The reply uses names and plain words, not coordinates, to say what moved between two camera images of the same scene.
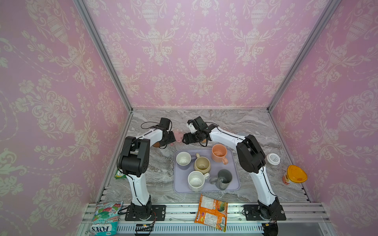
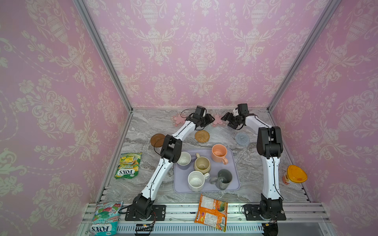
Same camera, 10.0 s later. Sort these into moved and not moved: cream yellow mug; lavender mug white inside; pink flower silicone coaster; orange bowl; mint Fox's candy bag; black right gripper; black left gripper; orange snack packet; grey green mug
Moved: black right gripper; pink flower silicone coaster; black left gripper
Not moved: cream yellow mug; orange snack packet; orange bowl; grey green mug; mint Fox's candy bag; lavender mug white inside
